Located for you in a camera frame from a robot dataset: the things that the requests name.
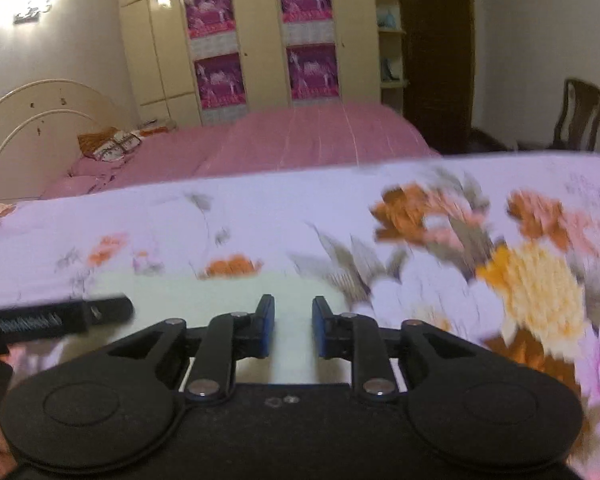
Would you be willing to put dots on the cream arched headboard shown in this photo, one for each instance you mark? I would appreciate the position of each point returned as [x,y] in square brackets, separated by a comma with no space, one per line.
[35,135]

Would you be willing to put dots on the floral printed bedsheet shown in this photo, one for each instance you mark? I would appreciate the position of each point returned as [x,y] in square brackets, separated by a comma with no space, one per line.
[280,220]

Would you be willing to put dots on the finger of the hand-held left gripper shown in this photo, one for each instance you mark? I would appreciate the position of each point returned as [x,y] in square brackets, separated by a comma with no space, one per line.
[111,312]

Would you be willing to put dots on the pink bedspread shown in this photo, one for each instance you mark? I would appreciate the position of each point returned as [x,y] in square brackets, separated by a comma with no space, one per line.
[290,145]

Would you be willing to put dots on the cream wardrobe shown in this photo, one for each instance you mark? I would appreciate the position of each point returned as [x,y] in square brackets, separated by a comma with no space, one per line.
[257,35]

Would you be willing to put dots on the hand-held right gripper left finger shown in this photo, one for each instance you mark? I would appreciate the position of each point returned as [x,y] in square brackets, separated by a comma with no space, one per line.
[266,325]

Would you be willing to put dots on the wooden chair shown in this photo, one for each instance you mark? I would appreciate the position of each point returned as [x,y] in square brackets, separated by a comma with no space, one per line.
[580,115]

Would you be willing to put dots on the dark wooden door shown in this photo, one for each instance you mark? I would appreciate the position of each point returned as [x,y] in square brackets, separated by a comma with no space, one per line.
[437,55]

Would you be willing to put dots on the blue shelf item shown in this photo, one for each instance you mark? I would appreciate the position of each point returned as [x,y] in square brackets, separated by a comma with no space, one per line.
[387,16]

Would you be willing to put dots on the cream corner shelf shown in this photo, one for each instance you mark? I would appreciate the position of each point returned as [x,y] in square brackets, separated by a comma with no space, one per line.
[391,40]

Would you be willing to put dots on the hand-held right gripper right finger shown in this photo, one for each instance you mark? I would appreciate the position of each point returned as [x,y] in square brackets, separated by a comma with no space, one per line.
[321,326]

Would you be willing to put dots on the pale green small garment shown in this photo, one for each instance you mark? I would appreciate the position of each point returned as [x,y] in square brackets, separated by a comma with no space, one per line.
[180,292]

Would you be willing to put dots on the orange patterned pillow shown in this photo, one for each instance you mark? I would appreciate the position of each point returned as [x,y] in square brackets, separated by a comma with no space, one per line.
[107,145]

